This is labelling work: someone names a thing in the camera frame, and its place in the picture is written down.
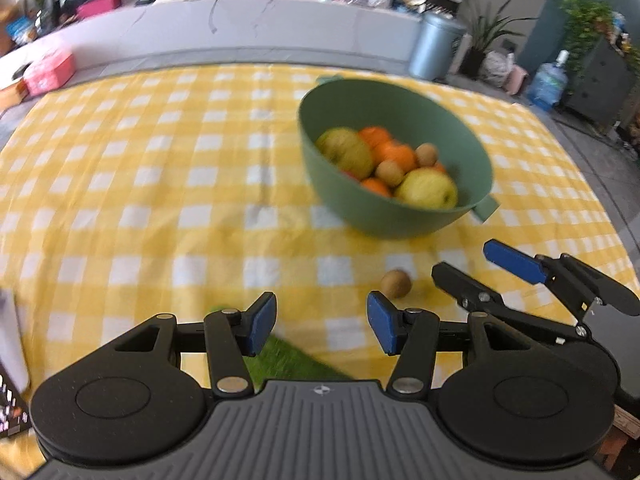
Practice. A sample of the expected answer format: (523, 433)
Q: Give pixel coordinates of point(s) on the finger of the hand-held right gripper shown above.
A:
(465, 285)
(515, 262)

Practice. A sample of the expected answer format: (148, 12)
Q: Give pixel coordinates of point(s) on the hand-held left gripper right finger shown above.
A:
(382, 322)

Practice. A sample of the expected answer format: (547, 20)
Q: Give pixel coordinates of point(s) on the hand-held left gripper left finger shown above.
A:
(260, 322)

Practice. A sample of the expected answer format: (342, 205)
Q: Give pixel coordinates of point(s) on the green colander bowl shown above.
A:
(400, 220)

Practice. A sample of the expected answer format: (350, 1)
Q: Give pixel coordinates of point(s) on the small tangerine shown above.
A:
(440, 167)

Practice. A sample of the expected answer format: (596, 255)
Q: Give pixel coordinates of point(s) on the large orange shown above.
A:
(400, 156)

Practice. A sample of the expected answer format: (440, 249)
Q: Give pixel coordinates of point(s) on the green grass mat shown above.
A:
(290, 362)

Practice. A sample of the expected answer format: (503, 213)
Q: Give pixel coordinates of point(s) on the wooden furniture piece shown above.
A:
(622, 435)

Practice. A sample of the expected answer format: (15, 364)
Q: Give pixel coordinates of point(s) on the yellow-green apple right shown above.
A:
(427, 189)

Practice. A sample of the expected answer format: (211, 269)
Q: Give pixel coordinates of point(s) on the yellow-green apple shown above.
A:
(345, 152)
(427, 189)

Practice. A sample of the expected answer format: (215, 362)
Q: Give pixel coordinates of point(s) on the yellow-green apple left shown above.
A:
(345, 152)

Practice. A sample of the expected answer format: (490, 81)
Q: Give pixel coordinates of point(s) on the yellow checked tablecloth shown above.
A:
(150, 185)

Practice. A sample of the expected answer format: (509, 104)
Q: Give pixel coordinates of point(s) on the pink stool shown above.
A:
(517, 80)

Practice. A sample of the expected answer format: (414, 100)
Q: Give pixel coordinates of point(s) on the blue water jug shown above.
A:
(550, 82)

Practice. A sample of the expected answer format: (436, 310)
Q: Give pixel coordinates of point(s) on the white plastic bag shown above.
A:
(497, 67)

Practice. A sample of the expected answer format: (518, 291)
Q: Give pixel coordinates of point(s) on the dark grey cabinet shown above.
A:
(600, 85)

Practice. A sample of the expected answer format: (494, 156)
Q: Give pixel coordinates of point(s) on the tall potted plant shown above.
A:
(475, 57)

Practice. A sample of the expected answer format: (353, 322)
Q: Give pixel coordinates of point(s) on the grey trash can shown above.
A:
(437, 45)

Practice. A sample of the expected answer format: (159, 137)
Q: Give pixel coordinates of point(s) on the leafy green plant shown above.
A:
(585, 25)

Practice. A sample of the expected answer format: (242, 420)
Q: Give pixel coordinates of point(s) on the white object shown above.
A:
(10, 340)

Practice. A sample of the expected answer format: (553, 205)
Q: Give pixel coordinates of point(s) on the dark device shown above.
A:
(12, 415)

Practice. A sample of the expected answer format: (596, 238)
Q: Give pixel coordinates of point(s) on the white marble tv console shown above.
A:
(225, 25)

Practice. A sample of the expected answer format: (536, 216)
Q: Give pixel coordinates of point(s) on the pink patterned box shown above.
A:
(50, 72)

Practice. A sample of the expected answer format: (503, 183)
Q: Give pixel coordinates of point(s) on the blue snack packet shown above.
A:
(20, 30)

